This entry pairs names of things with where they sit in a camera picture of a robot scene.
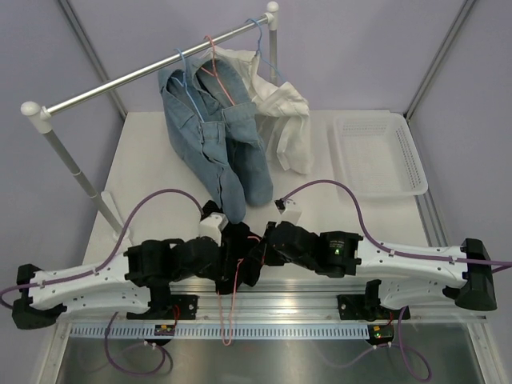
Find black skirt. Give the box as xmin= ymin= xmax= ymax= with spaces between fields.
xmin=200 ymin=200 xmax=262 ymax=295

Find pink wire hanger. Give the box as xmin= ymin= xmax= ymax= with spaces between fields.
xmin=215 ymin=234 xmax=261 ymax=347

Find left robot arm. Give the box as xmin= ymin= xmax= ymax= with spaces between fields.
xmin=11 ymin=237 xmax=221 ymax=330

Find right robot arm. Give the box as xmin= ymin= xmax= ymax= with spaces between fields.
xmin=265 ymin=222 xmax=497 ymax=317

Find blue hanger with denim shirt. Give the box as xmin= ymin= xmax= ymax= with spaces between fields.
xmin=172 ymin=49 xmax=207 ymax=122

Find pink hanger with jeans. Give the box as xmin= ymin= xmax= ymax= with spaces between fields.
xmin=198 ymin=34 xmax=237 ymax=107

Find blue hanger with white shirt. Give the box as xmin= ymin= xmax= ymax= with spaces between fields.
xmin=247 ymin=18 xmax=285 ymax=81

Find light blue denim shirt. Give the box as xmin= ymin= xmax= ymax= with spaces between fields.
xmin=158 ymin=69 xmax=246 ymax=223

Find white plastic basket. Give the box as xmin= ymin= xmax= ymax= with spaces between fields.
xmin=328 ymin=111 xmax=428 ymax=198

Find white shirt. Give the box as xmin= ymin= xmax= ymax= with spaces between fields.
xmin=217 ymin=48 xmax=314 ymax=174

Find blue denim jeans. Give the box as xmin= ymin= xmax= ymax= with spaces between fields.
xmin=194 ymin=58 xmax=273 ymax=206

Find silver clothes rack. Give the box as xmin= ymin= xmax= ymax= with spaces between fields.
xmin=21 ymin=1 xmax=279 ymax=242

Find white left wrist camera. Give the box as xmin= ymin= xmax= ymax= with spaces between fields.
xmin=198 ymin=213 xmax=228 ymax=246

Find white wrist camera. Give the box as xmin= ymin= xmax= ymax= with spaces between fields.
xmin=198 ymin=213 xmax=228 ymax=246
xmin=274 ymin=198 xmax=302 ymax=225

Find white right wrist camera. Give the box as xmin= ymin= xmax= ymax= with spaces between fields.
xmin=274 ymin=198 xmax=302 ymax=225

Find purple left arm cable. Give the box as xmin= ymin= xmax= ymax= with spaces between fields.
xmin=0 ymin=187 xmax=205 ymax=373

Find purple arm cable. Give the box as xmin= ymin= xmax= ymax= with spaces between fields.
xmin=0 ymin=187 xmax=205 ymax=373
xmin=279 ymin=179 xmax=512 ymax=379

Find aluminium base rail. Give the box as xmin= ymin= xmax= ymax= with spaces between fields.
xmin=63 ymin=282 xmax=486 ymax=322

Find white slotted cable duct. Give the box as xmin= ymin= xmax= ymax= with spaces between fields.
xmin=70 ymin=324 xmax=371 ymax=340

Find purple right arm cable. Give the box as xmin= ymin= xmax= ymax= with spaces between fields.
xmin=279 ymin=179 xmax=512 ymax=379

